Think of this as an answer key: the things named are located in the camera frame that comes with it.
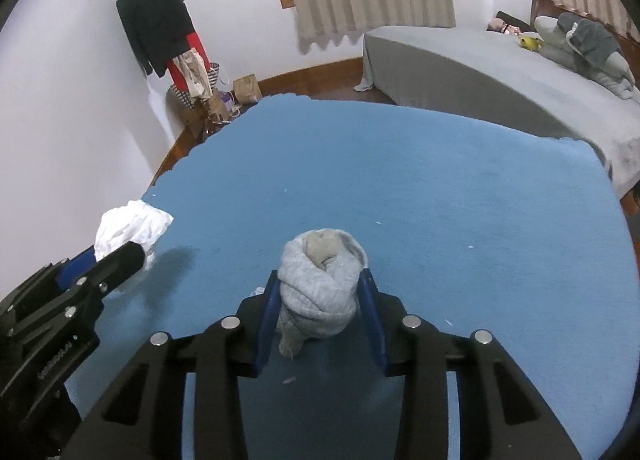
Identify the blue table cloth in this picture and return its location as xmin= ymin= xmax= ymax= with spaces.
xmin=68 ymin=95 xmax=639 ymax=459

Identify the pink white cloth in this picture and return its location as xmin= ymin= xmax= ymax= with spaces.
xmin=93 ymin=200 xmax=174 ymax=271

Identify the yellow plush toy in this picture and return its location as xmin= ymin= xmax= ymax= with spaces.
xmin=518 ymin=35 xmax=544 ymax=52

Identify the pink doll toy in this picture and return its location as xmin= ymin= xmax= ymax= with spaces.
xmin=487 ymin=17 xmax=522 ymax=36

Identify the brown paper bag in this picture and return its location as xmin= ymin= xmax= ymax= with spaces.
xmin=233 ymin=74 xmax=262 ymax=105

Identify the dark grey clothing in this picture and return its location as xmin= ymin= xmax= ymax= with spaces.
xmin=556 ymin=13 xmax=622 ymax=67

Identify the wooden headboard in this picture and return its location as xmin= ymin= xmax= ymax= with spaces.
xmin=530 ymin=0 xmax=639 ymax=69

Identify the beige tote bag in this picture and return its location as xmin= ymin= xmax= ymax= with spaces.
xmin=172 ymin=48 xmax=213 ymax=100

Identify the wooden coat rack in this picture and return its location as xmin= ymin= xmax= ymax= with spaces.
xmin=122 ymin=0 xmax=237 ymax=142

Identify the bed with grey sheet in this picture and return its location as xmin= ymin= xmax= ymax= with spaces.
xmin=358 ymin=26 xmax=639 ymax=197

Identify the grey sock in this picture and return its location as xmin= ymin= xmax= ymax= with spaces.
xmin=277 ymin=228 xmax=369 ymax=358

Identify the checkered bag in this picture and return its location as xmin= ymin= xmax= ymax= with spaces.
xmin=168 ymin=63 xmax=219 ymax=109

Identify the red garment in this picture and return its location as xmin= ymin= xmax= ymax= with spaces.
xmin=167 ymin=32 xmax=213 ymax=100

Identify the black coat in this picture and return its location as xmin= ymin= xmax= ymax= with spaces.
xmin=116 ymin=0 xmax=194 ymax=77

